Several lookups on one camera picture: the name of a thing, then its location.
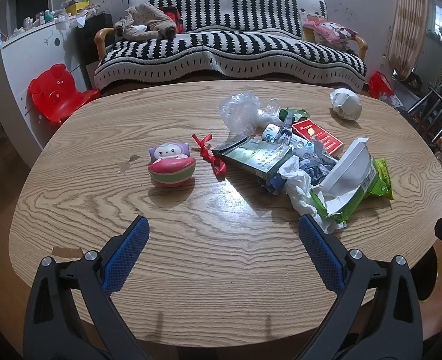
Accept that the green popcorn snack bag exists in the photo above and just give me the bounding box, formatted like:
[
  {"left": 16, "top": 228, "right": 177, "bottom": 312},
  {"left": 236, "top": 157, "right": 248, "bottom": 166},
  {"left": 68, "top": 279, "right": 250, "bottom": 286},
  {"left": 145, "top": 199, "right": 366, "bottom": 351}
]
[{"left": 367, "top": 158, "right": 393, "bottom": 200}]

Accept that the green white torn carton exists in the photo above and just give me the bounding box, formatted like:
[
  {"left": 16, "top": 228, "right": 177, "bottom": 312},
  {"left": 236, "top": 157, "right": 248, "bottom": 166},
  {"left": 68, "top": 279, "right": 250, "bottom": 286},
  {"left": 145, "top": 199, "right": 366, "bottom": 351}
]
[{"left": 310, "top": 137, "right": 376, "bottom": 224}]

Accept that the white tissue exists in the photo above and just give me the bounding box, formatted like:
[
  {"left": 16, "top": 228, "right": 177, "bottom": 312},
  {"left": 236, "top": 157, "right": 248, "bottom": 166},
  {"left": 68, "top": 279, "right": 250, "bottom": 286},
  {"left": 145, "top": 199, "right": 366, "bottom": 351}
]
[{"left": 278, "top": 155, "right": 347, "bottom": 234}]

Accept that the blue white wrapper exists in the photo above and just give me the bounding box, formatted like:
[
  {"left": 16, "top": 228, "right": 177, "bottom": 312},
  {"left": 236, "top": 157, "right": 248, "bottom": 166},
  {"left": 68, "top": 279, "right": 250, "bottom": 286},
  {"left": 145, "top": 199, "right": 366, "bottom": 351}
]
[{"left": 299, "top": 145, "right": 337, "bottom": 186}]

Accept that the white paper ball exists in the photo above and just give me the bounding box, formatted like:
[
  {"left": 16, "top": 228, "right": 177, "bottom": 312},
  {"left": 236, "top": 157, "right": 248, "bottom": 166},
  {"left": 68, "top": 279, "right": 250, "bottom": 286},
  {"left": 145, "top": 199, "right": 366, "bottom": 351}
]
[{"left": 329, "top": 88, "right": 363, "bottom": 120}]

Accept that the red cigarette box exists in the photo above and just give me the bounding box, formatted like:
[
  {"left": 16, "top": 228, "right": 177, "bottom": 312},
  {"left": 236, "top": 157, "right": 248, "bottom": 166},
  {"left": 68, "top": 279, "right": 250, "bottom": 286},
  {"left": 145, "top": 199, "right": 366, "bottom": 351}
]
[{"left": 292, "top": 119, "right": 344, "bottom": 155}]

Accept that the pink purple doll toy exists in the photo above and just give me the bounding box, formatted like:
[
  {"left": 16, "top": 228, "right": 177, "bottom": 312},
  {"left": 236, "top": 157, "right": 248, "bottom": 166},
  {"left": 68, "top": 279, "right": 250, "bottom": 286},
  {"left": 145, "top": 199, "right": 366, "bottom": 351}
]
[{"left": 148, "top": 142, "right": 196, "bottom": 188}]

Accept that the dark green box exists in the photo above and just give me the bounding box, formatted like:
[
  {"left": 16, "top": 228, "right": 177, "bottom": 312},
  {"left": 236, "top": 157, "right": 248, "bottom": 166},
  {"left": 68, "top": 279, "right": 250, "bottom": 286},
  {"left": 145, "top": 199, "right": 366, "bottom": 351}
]
[{"left": 212, "top": 135, "right": 293, "bottom": 180}]

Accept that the clear plastic bag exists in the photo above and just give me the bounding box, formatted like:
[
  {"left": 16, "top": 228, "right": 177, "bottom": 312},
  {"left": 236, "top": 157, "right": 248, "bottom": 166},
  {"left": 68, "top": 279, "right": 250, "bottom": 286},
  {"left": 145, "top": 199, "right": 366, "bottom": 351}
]
[{"left": 219, "top": 92, "right": 283, "bottom": 137}]

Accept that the silver pill blister pack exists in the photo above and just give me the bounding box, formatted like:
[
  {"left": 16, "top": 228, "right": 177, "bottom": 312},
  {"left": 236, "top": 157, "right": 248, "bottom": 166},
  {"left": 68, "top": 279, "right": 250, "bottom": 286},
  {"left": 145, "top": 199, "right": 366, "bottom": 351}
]
[{"left": 277, "top": 114, "right": 293, "bottom": 145}]

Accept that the black metal rack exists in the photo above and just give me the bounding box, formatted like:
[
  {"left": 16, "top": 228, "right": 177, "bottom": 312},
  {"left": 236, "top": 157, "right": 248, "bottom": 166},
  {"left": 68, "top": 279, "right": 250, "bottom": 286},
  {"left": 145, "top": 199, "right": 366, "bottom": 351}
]
[{"left": 407, "top": 85, "right": 442, "bottom": 146}]

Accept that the red bag on floor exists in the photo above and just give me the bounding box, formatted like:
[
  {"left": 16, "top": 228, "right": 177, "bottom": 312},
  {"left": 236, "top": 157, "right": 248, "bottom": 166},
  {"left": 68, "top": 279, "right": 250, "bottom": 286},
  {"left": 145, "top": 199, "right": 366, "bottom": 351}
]
[{"left": 368, "top": 71, "right": 394, "bottom": 99}]

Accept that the pink cartoon pillow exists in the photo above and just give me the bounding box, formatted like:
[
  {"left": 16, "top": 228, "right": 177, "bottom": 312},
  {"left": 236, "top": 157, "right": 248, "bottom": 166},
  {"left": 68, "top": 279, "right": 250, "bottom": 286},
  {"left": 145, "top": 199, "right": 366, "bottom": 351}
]
[{"left": 303, "top": 20, "right": 357, "bottom": 46}]

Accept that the red bear plastic chair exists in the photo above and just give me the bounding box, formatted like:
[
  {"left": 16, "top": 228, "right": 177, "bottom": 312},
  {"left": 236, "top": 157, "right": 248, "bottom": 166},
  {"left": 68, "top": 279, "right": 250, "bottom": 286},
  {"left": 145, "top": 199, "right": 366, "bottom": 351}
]
[{"left": 28, "top": 63, "right": 101, "bottom": 125}]

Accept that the striped beige curtain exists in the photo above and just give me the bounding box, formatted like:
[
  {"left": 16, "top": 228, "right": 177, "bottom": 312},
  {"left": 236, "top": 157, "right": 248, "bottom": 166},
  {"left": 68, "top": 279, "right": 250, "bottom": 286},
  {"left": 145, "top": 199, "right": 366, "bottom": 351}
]
[{"left": 387, "top": 0, "right": 429, "bottom": 81}]

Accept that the white cabinet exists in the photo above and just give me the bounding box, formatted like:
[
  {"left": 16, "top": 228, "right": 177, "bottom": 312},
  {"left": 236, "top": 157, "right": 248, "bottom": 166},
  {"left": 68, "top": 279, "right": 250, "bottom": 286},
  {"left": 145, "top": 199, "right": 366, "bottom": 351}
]
[{"left": 0, "top": 23, "right": 90, "bottom": 167}]

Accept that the black white striped sofa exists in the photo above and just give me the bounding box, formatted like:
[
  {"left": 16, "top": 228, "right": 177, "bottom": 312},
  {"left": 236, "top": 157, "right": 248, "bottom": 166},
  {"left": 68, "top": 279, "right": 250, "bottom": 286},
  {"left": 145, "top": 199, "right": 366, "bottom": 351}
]
[{"left": 94, "top": 0, "right": 366, "bottom": 92}]

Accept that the beige clothing pile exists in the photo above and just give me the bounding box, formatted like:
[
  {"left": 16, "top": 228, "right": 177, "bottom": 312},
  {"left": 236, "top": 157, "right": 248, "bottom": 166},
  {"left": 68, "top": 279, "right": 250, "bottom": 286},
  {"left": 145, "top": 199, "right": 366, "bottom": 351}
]
[{"left": 114, "top": 2, "right": 176, "bottom": 42}]

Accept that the yellow box on cabinet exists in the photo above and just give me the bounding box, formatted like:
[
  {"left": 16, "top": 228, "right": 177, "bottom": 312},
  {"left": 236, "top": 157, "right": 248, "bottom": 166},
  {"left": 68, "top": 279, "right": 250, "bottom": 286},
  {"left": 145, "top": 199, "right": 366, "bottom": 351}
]
[{"left": 65, "top": 0, "right": 90, "bottom": 16}]

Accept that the red backpack on sofa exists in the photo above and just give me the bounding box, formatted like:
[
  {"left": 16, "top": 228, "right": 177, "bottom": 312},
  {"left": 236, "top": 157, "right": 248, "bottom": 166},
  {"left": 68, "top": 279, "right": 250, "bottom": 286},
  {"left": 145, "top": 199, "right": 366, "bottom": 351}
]
[{"left": 159, "top": 6, "right": 184, "bottom": 34}]

